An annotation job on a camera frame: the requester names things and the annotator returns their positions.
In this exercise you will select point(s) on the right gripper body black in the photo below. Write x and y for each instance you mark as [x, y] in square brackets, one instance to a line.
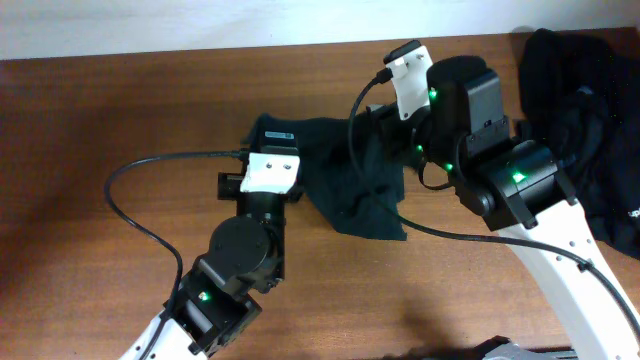
[430, 133]

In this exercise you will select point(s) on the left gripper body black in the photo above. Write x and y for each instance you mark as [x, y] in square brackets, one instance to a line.
[228, 186]

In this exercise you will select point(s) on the black t-shirt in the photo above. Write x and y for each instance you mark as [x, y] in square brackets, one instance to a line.
[351, 206]

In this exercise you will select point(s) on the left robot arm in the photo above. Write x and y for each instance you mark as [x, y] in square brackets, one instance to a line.
[246, 252]

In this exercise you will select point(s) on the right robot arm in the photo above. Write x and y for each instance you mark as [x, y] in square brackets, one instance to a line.
[450, 113]

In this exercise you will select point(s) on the pile of black clothes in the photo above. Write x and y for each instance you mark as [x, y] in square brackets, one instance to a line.
[580, 97]

